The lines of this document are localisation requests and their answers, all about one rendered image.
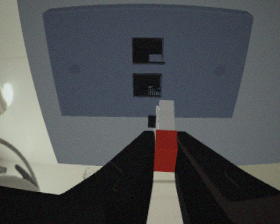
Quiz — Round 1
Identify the grey panel with square sockets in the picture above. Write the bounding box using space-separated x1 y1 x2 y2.
16 0 280 167

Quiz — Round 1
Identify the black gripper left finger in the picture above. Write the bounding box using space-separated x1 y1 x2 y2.
0 131 156 224

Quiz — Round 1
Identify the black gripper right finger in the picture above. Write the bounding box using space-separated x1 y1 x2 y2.
175 132 280 224

